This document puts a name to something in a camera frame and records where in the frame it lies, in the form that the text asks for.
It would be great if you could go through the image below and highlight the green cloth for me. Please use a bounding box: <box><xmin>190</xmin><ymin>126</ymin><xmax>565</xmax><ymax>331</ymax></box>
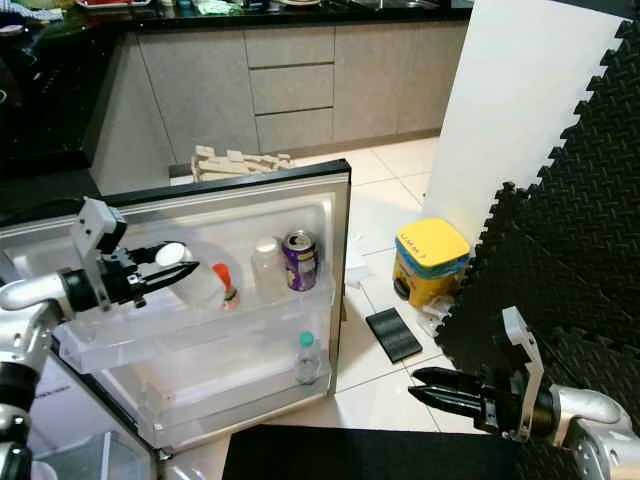
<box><xmin>194</xmin><ymin>0</ymin><xmax>237</xmax><ymax>16</ymax></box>

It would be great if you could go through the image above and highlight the black foam puzzle mat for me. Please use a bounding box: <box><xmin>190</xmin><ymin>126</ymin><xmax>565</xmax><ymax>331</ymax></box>
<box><xmin>435</xmin><ymin>180</ymin><xmax>640</xmax><ymax>480</ymax></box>
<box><xmin>500</xmin><ymin>20</ymin><xmax>640</xmax><ymax>341</ymax></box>

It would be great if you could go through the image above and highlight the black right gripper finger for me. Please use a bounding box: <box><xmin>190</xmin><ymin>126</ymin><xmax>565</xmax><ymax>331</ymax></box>
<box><xmin>422</xmin><ymin>388</ymin><xmax>499</xmax><ymax>423</ymax></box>
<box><xmin>408</xmin><ymin>365</ymin><xmax>496</xmax><ymax>399</ymax></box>

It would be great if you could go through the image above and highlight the large white board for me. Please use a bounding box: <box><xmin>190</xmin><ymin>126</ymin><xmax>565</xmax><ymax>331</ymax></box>
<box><xmin>420</xmin><ymin>0</ymin><xmax>636</xmax><ymax>246</ymax></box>

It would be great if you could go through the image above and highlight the black ridged flat pad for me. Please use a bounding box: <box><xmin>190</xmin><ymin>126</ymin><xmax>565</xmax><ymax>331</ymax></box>
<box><xmin>364</xmin><ymin>307</ymin><xmax>424</xmax><ymax>365</ymax></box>

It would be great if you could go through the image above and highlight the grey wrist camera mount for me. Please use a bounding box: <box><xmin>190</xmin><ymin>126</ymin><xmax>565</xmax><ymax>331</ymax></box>
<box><xmin>74</xmin><ymin>196</ymin><xmax>131</xmax><ymax>301</ymax></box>
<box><xmin>500</xmin><ymin>305</ymin><xmax>548</xmax><ymax>443</ymax></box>

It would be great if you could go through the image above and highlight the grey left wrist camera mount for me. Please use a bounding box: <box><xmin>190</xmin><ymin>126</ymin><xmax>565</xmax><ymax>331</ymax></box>
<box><xmin>74</xmin><ymin>196</ymin><xmax>131</xmax><ymax>301</ymax></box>

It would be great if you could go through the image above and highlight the red tray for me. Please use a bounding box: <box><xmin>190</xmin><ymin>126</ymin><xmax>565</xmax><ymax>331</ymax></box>
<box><xmin>74</xmin><ymin>0</ymin><xmax>152</xmax><ymax>10</ymax></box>

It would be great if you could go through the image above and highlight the small bottle red cap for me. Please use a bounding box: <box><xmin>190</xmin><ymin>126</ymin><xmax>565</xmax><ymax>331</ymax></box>
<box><xmin>213</xmin><ymin>262</ymin><xmax>241</xmax><ymax>311</ymax></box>

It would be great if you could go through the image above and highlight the yellow tub blue band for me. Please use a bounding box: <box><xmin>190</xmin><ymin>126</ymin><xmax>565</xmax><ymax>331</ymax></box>
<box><xmin>393</xmin><ymin>217</ymin><xmax>473</xmax><ymax>309</ymax></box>

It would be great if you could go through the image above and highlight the purple drink can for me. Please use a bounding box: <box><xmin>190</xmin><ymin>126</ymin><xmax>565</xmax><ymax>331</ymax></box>
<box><xmin>281</xmin><ymin>229</ymin><xmax>318</xmax><ymax>293</ymax></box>

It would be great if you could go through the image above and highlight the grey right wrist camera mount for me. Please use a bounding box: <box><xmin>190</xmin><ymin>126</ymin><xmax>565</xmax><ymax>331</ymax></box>
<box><xmin>500</xmin><ymin>305</ymin><xmax>548</xmax><ymax>443</ymax></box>

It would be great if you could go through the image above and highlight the large black floor mat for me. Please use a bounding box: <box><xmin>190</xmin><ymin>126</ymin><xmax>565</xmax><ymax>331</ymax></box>
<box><xmin>222</xmin><ymin>425</ymin><xmax>526</xmax><ymax>480</ymax></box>

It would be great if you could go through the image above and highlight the small water bottle teal cap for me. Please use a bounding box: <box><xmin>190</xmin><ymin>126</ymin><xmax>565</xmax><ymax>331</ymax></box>
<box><xmin>295</xmin><ymin>331</ymin><xmax>323</xmax><ymax>386</ymax></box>

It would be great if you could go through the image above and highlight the clear plastic packaging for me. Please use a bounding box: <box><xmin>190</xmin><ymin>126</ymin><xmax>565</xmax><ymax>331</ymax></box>
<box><xmin>415</xmin><ymin>300</ymin><xmax>456</xmax><ymax>341</ymax></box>

